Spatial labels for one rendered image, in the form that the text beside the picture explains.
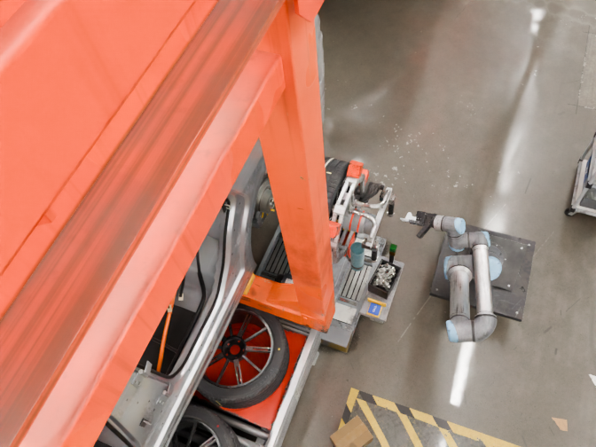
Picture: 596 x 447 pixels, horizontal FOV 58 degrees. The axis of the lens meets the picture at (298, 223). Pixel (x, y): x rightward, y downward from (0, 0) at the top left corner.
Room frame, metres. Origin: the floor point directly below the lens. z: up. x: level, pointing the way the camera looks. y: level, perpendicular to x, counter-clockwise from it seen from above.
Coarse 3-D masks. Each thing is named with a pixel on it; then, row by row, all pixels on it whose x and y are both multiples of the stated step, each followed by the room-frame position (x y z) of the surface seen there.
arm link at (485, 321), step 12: (468, 240) 1.35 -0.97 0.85; (480, 240) 1.33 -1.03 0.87; (480, 252) 1.26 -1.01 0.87; (480, 264) 1.18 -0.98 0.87; (480, 276) 1.11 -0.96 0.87; (480, 288) 1.04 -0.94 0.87; (480, 300) 0.98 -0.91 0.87; (480, 312) 0.91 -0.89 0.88; (492, 312) 0.90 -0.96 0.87; (480, 324) 0.84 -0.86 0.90; (492, 324) 0.83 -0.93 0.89; (480, 336) 0.78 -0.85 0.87
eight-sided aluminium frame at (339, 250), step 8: (344, 184) 1.71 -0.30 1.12; (352, 184) 1.70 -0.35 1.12; (360, 184) 1.84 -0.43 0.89; (344, 192) 1.67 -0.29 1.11; (352, 192) 1.66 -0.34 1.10; (360, 192) 1.84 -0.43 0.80; (336, 208) 1.56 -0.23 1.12; (344, 208) 1.55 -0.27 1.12; (360, 208) 1.80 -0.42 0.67; (336, 216) 1.55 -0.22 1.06; (344, 232) 1.67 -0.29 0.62; (352, 232) 1.66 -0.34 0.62; (336, 240) 1.43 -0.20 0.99; (336, 248) 1.41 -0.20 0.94; (344, 248) 1.56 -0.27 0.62; (336, 256) 1.41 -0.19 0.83
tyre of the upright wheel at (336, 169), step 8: (328, 160) 1.91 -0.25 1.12; (336, 160) 1.92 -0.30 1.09; (328, 168) 1.83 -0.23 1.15; (336, 168) 1.82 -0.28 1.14; (344, 168) 1.82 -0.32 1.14; (328, 176) 1.75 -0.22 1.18; (336, 176) 1.74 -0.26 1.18; (344, 176) 1.79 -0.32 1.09; (328, 184) 1.69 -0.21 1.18; (336, 184) 1.69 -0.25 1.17; (328, 192) 1.64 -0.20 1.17; (336, 192) 1.67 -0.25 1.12; (328, 200) 1.60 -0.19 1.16; (328, 208) 1.56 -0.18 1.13
